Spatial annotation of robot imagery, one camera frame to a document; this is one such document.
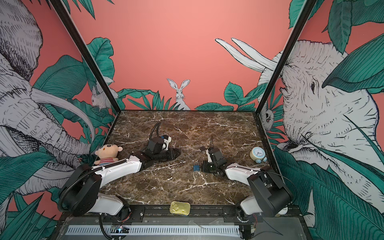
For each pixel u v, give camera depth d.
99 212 0.57
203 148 0.99
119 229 0.70
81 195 0.42
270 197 0.43
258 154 0.93
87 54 0.86
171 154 0.76
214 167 0.70
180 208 0.72
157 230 0.70
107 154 0.88
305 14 0.71
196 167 0.90
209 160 0.81
